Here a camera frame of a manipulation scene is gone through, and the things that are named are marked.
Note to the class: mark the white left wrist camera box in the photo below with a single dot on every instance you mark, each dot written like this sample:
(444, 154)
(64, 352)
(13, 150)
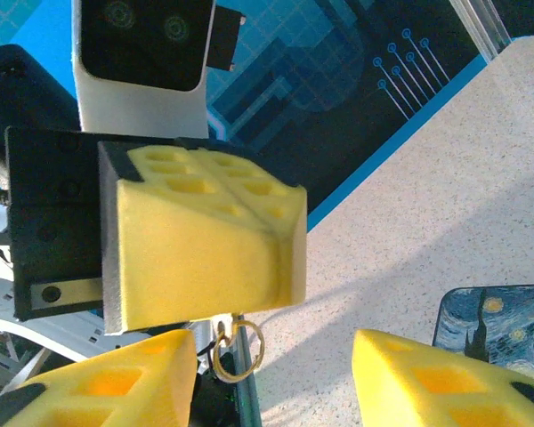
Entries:
(138, 111)

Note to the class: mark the aluminium frame corner post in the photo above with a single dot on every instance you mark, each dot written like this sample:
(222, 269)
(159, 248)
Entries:
(483, 26)

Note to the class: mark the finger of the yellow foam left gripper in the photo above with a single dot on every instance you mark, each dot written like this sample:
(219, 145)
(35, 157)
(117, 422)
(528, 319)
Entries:
(289, 249)
(182, 267)

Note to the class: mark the starry night patterned pouch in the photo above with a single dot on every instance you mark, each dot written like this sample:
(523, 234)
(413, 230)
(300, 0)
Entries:
(507, 324)

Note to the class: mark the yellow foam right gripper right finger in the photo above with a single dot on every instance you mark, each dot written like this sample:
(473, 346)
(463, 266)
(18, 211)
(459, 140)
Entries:
(409, 400)

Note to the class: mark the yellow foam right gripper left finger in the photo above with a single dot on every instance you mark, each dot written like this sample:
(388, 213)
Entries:
(115, 400)

